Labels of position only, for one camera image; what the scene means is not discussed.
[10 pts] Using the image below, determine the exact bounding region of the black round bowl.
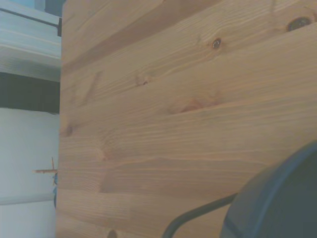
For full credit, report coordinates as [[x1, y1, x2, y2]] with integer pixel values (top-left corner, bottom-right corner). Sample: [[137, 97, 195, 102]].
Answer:
[[219, 140, 317, 238]]

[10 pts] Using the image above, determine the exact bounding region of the black wire bowl stand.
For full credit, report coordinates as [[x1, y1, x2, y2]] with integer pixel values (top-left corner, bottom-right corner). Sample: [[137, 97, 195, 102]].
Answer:
[[162, 192, 239, 238]]

